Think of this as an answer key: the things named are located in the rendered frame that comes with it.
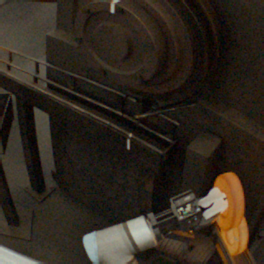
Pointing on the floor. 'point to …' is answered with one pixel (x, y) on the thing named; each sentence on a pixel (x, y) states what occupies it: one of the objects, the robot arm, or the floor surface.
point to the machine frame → (128, 170)
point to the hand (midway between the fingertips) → (229, 198)
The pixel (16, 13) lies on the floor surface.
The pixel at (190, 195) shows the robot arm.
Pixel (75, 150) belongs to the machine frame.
